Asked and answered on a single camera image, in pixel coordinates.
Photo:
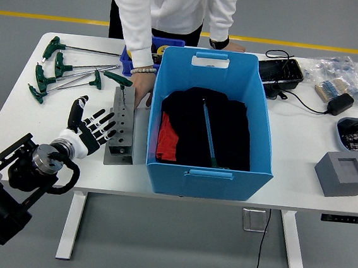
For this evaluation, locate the large blue plastic box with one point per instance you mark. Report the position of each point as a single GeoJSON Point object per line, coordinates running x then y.
{"type": "Point", "coordinates": [209, 184]}

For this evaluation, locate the red cloth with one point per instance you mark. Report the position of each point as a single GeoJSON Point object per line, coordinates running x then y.
{"type": "Point", "coordinates": [166, 139]}

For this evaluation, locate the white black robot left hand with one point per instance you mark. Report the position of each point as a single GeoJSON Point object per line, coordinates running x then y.
{"type": "Point", "coordinates": [86, 137]}

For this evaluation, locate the silver floor socket plate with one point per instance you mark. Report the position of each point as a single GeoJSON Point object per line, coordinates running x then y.
{"type": "Point", "coordinates": [253, 220]}

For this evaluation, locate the black cloth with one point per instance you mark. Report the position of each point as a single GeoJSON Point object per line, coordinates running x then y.
{"type": "Point", "coordinates": [185, 131]}

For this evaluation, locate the white table leg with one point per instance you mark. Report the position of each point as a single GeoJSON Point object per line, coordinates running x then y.
{"type": "Point", "coordinates": [73, 222]}
{"type": "Point", "coordinates": [292, 243]}

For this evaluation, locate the person's right forearm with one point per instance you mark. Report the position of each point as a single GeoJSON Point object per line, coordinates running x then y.
{"type": "Point", "coordinates": [138, 41]}

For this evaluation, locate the black power adapter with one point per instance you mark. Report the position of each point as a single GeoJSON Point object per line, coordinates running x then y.
{"type": "Point", "coordinates": [340, 104]}

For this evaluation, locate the grey metal wrench stand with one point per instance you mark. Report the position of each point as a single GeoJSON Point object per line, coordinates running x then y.
{"type": "Point", "coordinates": [124, 128]}

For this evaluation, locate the person's left hand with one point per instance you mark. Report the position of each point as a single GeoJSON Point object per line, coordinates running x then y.
{"type": "Point", "coordinates": [236, 47]}

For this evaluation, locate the small blue plastic bin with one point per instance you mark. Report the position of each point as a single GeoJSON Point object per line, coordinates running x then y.
{"type": "Point", "coordinates": [157, 40]}

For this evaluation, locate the person's right hand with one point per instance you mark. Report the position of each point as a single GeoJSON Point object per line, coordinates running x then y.
{"type": "Point", "coordinates": [144, 86]}

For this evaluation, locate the person's left forearm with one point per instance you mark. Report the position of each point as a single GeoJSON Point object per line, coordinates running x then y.
{"type": "Point", "coordinates": [222, 14]}

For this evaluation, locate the person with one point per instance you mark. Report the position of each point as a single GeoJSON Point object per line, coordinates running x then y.
{"type": "Point", "coordinates": [178, 7]}

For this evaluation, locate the small black device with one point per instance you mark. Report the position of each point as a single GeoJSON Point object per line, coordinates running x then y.
{"type": "Point", "coordinates": [273, 89]}

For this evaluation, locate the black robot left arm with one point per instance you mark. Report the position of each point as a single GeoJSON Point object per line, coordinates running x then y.
{"type": "Point", "coordinates": [2, 193]}

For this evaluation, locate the black table control panel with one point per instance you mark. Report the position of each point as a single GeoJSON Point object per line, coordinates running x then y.
{"type": "Point", "coordinates": [345, 219]}

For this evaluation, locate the black plastic tray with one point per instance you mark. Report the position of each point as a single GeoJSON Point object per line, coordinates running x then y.
{"type": "Point", "coordinates": [280, 71]}

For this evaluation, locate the grey foam cube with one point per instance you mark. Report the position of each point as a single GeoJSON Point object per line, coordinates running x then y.
{"type": "Point", "coordinates": [341, 181]}

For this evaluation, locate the taped resistor strip bundle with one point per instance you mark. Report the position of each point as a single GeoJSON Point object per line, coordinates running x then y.
{"type": "Point", "coordinates": [330, 89]}

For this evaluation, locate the clear bags of parts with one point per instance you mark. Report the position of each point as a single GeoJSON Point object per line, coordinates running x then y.
{"type": "Point", "coordinates": [331, 68]}

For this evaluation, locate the yellow tape measure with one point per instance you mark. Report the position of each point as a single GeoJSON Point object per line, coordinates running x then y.
{"type": "Point", "coordinates": [162, 49]}

